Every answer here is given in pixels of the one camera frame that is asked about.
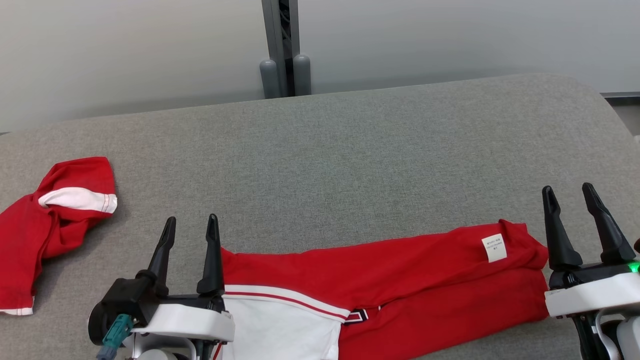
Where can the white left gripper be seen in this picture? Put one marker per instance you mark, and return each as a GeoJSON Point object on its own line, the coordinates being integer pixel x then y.
{"type": "Point", "coordinates": [195, 320]}

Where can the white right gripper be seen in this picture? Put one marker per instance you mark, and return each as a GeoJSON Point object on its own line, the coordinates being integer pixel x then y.
{"type": "Point", "coordinates": [595, 292]}

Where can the red shorts with white stripes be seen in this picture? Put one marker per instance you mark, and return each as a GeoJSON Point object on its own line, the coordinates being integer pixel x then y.
{"type": "Point", "coordinates": [30, 235]}

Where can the red basketball jersey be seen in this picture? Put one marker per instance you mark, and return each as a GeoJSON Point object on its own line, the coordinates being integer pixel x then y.
{"type": "Point", "coordinates": [400, 280]}

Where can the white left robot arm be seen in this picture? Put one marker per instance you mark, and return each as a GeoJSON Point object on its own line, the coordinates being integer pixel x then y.
{"type": "Point", "coordinates": [160, 352]}

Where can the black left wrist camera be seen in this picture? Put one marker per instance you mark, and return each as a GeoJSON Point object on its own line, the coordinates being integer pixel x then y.
{"type": "Point", "coordinates": [127, 297]}

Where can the grey cylindrical post foot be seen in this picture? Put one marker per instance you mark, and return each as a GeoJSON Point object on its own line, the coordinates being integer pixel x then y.
{"type": "Point", "coordinates": [302, 75]}
{"type": "Point", "coordinates": [269, 80]}

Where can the grey metal partition post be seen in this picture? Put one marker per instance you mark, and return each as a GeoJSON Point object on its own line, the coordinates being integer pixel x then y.
{"type": "Point", "coordinates": [277, 40]}

